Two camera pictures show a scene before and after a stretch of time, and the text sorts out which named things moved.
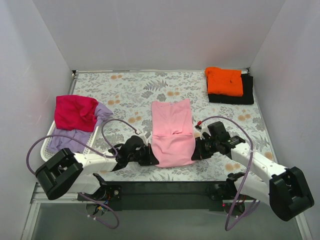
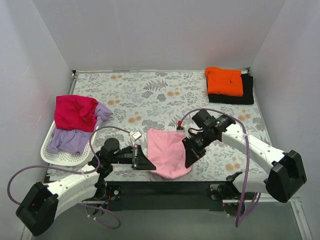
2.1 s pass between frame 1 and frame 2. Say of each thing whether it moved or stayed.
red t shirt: stayed
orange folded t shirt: stayed
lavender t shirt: stayed
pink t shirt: moved
